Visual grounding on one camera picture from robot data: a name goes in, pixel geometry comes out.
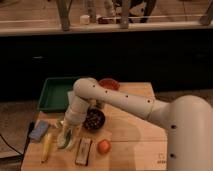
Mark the dark bowl with food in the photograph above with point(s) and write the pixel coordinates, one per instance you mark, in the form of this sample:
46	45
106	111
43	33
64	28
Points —
95	119

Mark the yellow banana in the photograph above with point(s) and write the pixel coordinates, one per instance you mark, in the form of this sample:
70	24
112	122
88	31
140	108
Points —
46	147

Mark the green pepper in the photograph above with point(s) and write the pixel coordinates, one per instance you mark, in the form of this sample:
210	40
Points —
65	141

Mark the white cup on shelf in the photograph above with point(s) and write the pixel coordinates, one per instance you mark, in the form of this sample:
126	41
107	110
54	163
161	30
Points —
84	19

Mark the green plastic tray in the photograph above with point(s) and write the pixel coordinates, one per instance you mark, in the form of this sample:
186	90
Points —
54	94

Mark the orange fruit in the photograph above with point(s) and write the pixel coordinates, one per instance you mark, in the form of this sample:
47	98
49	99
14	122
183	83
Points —
103	146

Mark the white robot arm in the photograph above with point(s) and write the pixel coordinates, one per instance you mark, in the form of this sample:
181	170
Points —
188	121

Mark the blue sponge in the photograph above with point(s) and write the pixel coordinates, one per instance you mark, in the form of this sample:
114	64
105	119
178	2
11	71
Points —
39	131

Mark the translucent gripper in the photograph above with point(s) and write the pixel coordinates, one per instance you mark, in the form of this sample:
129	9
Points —
75	131

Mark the red bowl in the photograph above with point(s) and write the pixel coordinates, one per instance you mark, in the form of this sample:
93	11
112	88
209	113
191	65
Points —
109	83

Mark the brown chocolate bar box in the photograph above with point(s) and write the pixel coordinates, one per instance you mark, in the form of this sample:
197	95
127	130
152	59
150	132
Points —
83	151

